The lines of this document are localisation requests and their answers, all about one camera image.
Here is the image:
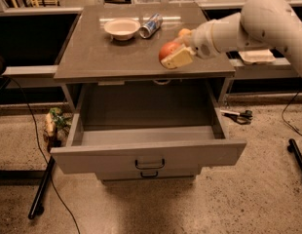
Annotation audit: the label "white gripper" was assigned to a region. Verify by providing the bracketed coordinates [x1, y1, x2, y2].
[160, 19, 220, 69]

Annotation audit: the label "red apple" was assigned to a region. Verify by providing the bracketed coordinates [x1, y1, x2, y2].
[159, 41, 180, 61]

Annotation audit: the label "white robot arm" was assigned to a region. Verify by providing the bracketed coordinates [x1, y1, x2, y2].
[159, 0, 302, 78]

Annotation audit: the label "grey open top drawer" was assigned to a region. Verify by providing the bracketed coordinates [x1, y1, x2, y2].
[51, 80, 246, 174]

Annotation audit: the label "grey cabinet counter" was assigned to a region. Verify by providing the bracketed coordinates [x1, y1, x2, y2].
[54, 3, 235, 84]

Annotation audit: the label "grey lower drawer front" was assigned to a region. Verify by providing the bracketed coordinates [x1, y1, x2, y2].
[95, 168, 202, 181]

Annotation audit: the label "orange fruit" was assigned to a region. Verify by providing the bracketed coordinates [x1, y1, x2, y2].
[178, 28, 192, 37]

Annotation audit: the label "blue silver soda can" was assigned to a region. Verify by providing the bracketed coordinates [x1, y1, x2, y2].
[139, 14, 163, 39]

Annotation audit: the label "white bowl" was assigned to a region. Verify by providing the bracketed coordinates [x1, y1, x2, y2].
[104, 19, 140, 41]

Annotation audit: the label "white foam takeout container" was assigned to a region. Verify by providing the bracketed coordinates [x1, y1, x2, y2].
[239, 49, 276, 64]

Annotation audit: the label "black right stand leg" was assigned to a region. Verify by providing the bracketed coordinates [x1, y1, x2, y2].
[287, 138, 302, 173]

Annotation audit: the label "black stand leg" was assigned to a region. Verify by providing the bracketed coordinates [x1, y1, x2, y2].
[287, 138, 302, 173]
[28, 157, 55, 220]

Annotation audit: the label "green snack bag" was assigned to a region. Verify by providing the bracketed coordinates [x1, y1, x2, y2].
[43, 107, 71, 151]

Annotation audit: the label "black left stand leg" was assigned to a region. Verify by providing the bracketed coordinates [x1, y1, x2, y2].
[28, 157, 55, 220]

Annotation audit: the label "black handled scissors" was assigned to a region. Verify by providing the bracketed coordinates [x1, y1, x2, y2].
[220, 109, 252, 125]

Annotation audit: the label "black right cable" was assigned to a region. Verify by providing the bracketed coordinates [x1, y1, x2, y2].
[281, 90, 302, 138]

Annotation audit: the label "black top drawer handle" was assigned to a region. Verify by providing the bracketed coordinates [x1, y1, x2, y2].
[134, 159, 166, 171]

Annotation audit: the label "black drawer handle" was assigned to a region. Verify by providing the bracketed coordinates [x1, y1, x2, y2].
[140, 171, 159, 178]
[134, 159, 166, 171]

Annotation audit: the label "black lower drawer handle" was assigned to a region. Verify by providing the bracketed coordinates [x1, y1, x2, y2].
[140, 171, 159, 178]

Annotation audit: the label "black floor cable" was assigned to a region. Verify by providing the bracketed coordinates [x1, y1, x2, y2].
[0, 75, 81, 234]

